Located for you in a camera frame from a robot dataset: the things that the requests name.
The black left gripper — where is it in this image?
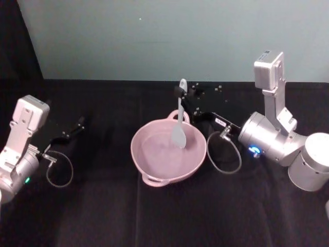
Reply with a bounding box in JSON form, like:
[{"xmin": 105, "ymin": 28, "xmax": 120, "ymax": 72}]
[{"xmin": 32, "ymin": 116, "xmax": 86, "ymax": 155}]

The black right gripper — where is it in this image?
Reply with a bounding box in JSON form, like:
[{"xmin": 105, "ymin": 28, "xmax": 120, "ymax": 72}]
[{"xmin": 174, "ymin": 81, "xmax": 243, "ymax": 140}]

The grey plastic spoon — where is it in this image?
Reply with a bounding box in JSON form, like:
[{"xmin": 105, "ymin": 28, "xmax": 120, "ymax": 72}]
[{"xmin": 171, "ymin": 78, "xmax": 188, "ymax": 150}]

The black curtain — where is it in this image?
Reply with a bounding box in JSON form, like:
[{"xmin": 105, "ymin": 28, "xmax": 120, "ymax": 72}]
[{"xmin": 0, "ymin": 0, "xmax": 45, "ymax": 81}]

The black table cloth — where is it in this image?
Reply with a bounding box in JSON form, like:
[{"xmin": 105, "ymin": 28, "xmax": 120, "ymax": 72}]
[{"xmin": 0, "ymin": 77, "xmax": 329, "ymax": 247}]

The left gripper thin dark cable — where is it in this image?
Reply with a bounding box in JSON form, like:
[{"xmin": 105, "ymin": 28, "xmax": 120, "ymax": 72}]
[{"xmin": 42, "ymin": 151, "xmax": 75, "ymax": 188}]

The gripper thin dark cable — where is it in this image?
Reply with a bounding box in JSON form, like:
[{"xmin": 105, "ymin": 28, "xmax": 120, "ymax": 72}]
[
  {"xmin": 206, "ymin": 127, "xmax": 243, "ymax": 175},
  {"xmin": 42, "ymin": 151, "xmax": 75, "ymax": 188}
]

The right gripper thin dark cable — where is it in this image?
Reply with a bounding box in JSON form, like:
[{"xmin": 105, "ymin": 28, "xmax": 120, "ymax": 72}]
[{"xmin": 206, "ymin": 127, "xmax": 243, "ymax": 175}]

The pink bowl with handles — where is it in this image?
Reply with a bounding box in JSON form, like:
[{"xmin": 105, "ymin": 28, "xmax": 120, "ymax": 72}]
[{"xmin": 130, "ymin": 110, "xmax": 208, "ymax": 187}]

